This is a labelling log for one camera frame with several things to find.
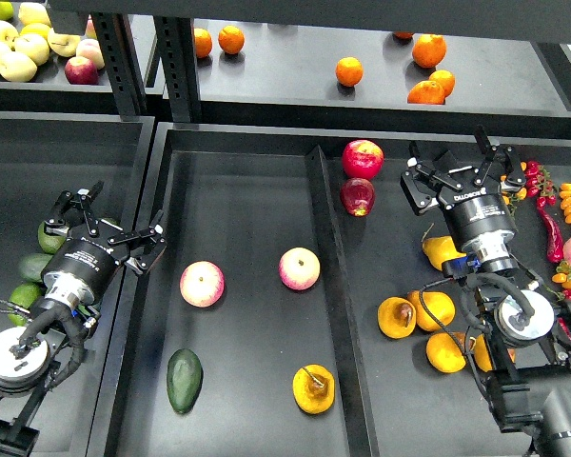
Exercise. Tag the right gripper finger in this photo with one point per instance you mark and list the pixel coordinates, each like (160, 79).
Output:
(424, 186)
(500, 163)

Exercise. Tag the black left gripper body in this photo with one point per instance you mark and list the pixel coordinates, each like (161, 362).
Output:
(82, 269)

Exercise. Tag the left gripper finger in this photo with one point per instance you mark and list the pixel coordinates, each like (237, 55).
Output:
(72, 209)
(139, 250)

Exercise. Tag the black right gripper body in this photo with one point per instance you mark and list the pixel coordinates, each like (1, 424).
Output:
(471, 215)

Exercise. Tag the dark green avocado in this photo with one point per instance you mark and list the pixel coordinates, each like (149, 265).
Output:
(184, 380)

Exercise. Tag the yellow pear with stem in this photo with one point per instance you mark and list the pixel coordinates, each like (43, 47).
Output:
(313, 388)

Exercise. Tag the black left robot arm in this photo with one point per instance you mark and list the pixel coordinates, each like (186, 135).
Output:
(50, 347)

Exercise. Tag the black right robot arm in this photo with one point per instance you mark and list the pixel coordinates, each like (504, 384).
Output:
(528, 337)

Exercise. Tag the yellow pear upper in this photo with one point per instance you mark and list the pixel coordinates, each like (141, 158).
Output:
(439, 249)

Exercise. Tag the green avocado middle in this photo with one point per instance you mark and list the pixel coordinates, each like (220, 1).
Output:
(31, 266)

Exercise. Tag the yellow pear middle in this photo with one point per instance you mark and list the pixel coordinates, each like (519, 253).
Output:
(438, 303)

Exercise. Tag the yellow pear brown spot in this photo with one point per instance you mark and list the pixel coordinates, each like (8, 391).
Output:
(396, 317)

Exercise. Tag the yellow pear lower right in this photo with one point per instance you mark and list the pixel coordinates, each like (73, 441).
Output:
(481, 354)

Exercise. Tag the orange cherry tomato bunch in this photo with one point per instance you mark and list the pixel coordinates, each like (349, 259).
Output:
(512, 198)

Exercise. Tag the red cherry tomato bunch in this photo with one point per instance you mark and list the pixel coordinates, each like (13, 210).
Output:
(539, 184)

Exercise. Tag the bright red apple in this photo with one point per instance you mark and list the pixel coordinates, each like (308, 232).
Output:
(362, 159)

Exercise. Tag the dark red apple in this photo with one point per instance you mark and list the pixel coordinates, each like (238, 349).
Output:
(357, 196)

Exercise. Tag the pink apple left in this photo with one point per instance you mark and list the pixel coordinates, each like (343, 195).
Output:
(202, 284)

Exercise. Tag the pink apple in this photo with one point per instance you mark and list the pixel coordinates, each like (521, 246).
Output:
(299, 268)
(202, 284)

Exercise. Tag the red chili pepper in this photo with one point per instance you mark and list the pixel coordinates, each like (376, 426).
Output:
(554, 242)

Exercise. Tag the orange front right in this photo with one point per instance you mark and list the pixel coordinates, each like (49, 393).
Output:
(427, 92)

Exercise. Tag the orange small right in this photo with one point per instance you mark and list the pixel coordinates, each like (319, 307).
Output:
(446, 79)

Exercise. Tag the orange centre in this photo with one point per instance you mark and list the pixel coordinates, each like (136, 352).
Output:
(349, 71)

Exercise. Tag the large orange upper right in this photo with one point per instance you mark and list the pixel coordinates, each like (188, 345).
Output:
(429, 50)

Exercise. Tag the red apple on shelf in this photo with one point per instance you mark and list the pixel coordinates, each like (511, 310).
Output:
(80, 70)

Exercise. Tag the pink apple right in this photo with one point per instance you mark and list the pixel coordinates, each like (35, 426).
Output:
(299, 268)

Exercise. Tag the pale yellow apple front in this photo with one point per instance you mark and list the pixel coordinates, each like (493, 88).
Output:
(17, 67)

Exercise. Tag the pale yellow apple middle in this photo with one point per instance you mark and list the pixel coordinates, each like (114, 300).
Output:
(34, 46)

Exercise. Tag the orange far left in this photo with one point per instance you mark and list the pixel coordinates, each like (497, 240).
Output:
(203, 43)

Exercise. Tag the black centre divider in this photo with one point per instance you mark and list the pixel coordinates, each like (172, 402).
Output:
(349, 361)

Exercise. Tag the black shelf post left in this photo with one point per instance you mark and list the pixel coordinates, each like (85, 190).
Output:
(121, 64)

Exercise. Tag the black shelf post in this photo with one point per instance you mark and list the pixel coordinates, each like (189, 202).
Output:
(121, 64)
(176, 46)

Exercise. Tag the black shelf post right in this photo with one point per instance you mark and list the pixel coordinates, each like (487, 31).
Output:
(176, 46)

